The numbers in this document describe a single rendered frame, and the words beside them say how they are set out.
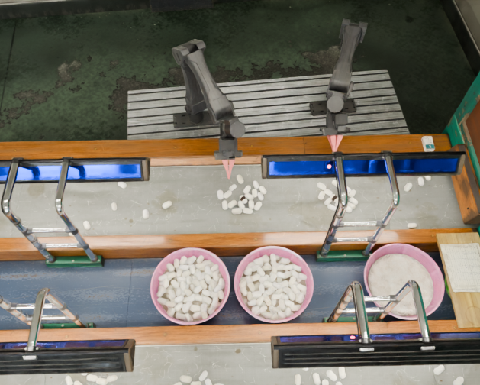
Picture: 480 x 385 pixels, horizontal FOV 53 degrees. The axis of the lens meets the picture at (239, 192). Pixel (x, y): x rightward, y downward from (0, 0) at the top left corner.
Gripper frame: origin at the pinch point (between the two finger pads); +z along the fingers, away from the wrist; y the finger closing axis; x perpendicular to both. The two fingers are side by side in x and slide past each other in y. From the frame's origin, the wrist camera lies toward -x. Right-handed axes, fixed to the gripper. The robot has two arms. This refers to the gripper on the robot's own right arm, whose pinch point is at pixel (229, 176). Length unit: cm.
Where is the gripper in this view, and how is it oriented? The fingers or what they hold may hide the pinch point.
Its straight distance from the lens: 175.6
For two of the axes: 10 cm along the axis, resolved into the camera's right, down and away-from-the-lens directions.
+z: 0.2, 9.8, 1.9
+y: 10.0, -0.2, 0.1
